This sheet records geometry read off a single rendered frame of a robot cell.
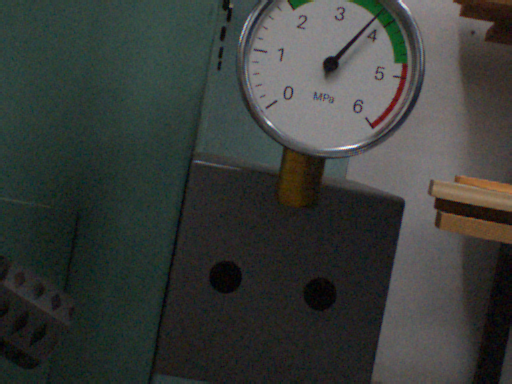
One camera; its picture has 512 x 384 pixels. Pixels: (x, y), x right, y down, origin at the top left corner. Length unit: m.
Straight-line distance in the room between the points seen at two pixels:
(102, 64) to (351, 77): 0.11
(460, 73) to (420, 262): 0.54
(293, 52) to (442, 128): 2.48
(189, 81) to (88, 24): 0.04
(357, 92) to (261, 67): 0.03
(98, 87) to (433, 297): 2.47
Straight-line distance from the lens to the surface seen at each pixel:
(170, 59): 0.39
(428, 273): 2.82
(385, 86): 0.33
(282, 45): 0.33
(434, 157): 2.80
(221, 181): 0.35
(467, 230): 2.31
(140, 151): 0.39
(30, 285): 0.30
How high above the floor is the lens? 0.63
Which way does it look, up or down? 3 degrees down
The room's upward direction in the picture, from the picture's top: 11 degrees clockwise
